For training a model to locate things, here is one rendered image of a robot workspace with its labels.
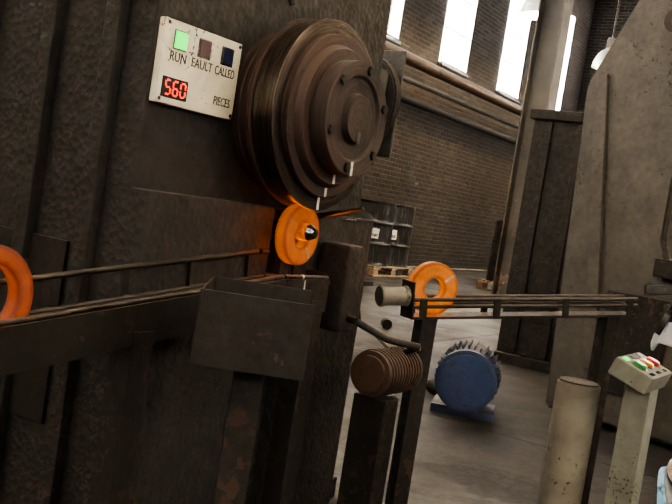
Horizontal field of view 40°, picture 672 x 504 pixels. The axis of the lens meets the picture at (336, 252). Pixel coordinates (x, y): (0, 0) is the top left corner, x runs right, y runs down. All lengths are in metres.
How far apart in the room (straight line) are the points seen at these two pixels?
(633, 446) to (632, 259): 2.20
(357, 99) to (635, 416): 1.14
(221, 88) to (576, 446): 1.36
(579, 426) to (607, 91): 2.61
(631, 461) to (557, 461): 0.19
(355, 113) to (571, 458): 1.13
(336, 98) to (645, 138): 2.83
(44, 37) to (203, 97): 0.39
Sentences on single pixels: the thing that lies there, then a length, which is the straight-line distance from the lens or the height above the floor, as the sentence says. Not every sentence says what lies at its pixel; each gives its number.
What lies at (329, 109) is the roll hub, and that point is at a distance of 2.14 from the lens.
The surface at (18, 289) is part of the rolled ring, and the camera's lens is 1.68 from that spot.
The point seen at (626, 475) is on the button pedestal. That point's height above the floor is 0.30.
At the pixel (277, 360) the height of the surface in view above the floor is 0.61.
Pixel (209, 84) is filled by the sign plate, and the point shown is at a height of 1.13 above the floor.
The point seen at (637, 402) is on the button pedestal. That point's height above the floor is 0.50.
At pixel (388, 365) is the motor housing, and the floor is 0.50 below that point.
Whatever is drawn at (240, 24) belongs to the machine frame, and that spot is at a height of 1.29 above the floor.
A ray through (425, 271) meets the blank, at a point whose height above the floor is 0.75.
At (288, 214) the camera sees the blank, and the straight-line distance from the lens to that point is 2.26.
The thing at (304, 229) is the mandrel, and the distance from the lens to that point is 2.28.
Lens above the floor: 0.90
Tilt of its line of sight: 3 degrees down
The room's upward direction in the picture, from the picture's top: 9 degrees clockwise
